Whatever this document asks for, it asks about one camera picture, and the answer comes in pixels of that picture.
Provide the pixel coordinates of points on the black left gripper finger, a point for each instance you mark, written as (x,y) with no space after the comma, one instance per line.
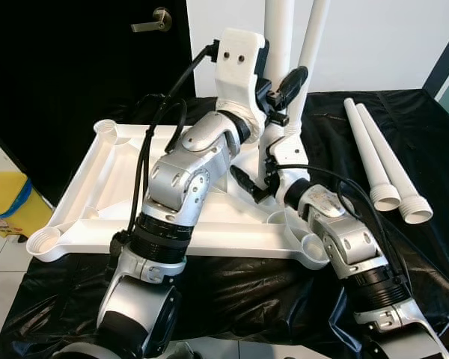
(292,86)

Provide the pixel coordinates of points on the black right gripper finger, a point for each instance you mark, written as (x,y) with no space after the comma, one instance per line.
(244,182)

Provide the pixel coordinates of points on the white plastic table leg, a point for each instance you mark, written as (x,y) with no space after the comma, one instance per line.
(367,149)
(280,30)
(314,45)
(388,157)

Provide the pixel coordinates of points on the white plastic table top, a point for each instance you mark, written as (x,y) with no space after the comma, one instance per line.
(97,202)

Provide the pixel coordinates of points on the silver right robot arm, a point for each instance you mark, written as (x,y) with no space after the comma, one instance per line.
(344,239)

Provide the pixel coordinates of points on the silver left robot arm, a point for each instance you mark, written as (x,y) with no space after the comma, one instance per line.
(179,179)

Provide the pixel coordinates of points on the black plastic table cover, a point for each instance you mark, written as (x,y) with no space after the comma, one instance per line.
(269,307)

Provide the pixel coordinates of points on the black door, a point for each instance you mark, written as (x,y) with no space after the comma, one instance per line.
(60,75)

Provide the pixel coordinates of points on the yellow bin with blue band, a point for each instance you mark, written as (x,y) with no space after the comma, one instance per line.
(15,213)

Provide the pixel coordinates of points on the dark grey window frame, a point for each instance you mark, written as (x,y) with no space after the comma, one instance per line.
(443,63)

